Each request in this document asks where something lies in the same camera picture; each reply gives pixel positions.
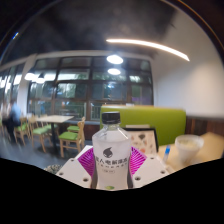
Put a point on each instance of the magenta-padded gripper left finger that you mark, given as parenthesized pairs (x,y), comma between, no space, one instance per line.
(75,171)

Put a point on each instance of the green upholstered bench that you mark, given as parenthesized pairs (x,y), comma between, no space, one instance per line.
(160,123)

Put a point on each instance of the clear white-labelled drink bottle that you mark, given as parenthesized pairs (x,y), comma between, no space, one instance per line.
(111,156)

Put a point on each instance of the white bowl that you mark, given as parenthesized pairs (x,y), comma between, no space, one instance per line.
(188,146)

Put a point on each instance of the sticker-covered laptop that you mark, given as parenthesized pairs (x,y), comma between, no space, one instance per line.
(143,141)

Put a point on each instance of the person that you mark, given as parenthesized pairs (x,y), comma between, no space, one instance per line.
(14,118)

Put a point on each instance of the light wooden dining table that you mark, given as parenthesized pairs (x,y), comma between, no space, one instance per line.
(55,118)

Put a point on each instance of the group of round pendant lamps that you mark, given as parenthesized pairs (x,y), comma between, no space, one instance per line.
(114,59)

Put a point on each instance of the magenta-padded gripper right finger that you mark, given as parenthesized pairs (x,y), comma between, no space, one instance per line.
(150,170)

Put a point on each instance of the small blue-capped bottle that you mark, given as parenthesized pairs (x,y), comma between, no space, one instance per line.
(166,153)

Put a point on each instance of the long curved ceiling light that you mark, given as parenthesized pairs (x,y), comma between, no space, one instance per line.
(150,44)

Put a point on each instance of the group of green-seated wooden chairs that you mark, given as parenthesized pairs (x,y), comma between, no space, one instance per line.
(68,136)

